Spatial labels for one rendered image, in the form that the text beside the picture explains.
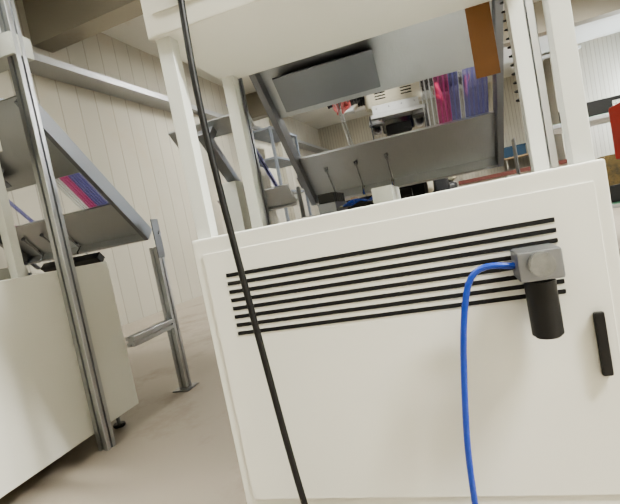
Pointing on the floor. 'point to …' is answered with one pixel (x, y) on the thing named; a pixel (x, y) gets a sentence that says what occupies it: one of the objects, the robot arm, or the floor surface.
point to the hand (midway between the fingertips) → (339, 111)
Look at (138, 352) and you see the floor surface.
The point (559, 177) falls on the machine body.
